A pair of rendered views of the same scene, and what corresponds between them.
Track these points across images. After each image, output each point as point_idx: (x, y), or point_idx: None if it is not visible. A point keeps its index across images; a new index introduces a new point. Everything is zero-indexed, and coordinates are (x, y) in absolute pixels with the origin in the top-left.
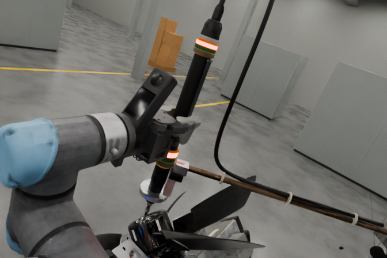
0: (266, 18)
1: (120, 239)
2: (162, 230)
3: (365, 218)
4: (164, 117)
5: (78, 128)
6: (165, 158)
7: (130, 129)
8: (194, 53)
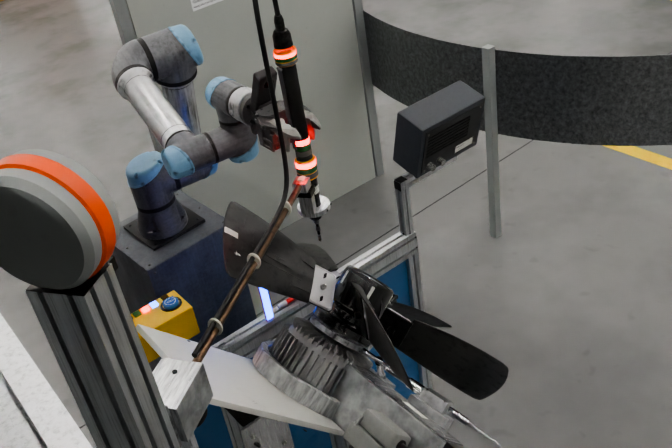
0: (257, 31)
1: None
2: (282, 233)
3: (205, 331)
4: (269, 111)
5: (225, 88)
6: (272, 151)
7: (242, 103)
8: None
